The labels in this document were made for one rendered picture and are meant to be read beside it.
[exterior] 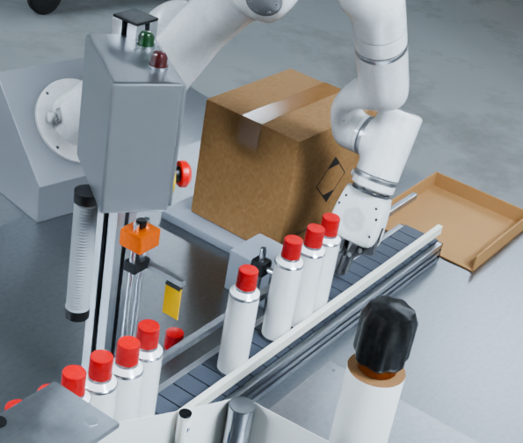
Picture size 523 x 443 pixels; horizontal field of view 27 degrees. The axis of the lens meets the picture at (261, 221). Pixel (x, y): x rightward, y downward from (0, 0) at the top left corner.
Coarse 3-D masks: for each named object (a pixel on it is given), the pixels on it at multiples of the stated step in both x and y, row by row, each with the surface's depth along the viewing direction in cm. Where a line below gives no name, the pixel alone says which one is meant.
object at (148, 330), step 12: (144, 324) 158; (156, 324) 159; (144, 336) 157; (156, 336) 158; (144, 348) 158; (156, 348) 160; (144, 360) 158; (156, 360) 159; (144, 372) 159; (156, 372) 161; (144, 384) 161; (156, 384) 162; (144, 396) 162; (156, 396) 164; (144, 408) 163
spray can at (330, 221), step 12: (324, 216) 195; (336, 216) 195; (324, 228) 195; (336, 228) 195; (324, 240) 195; (336, 240) 196; (336, 252) 197; (324, 264) 197; (324, 276) 199; (324, 288) 200; (324, 300) 202
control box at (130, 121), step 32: (96, 64) 143; (128, 64) 141; (96, 96) 143; (128, 96) 136; (160, 96) 138; (96, 128) 144; (128, 128) 139; (160, 128) 140; (96, 160) 145; (128, 160) 141; (160, 160) 143; (96, 192) 145; (128, 192) 144; (160, 192) 145
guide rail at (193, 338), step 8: (400, 200) 232; (408, 200) 233; (392, 208) 228; (400, 208) 231; (264, 288) 194; (264, 296) 193; (216, 320) 183; (200, 328) 181; (208, 328) 181; (216, 328) 183; (192, 336) 178; (200, 336) 179; (176, 344) 176; (184, 344) 176; (192, 344) 178; (168, 352) 173; (176, 352) 175; (168, 360) 174
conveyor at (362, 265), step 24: (384, 240) 233; (408, 240) 234; (432, 240) 236; (360, 264) 222; (336, 288) 213; (336, 312) 206; (216, 360) 187; (192, 384) 181; (240, 384) 182; (168, 408) 174
